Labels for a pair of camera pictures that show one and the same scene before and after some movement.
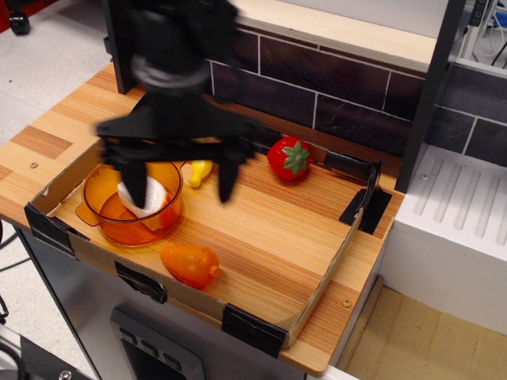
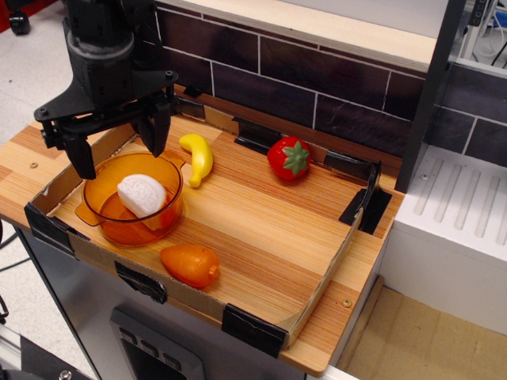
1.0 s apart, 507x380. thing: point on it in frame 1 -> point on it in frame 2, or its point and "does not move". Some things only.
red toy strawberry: (288, 157) does not move
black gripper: (167, 115) -> (104, 89)
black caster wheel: (20, 23) does not move
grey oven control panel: (150, 352) does not move
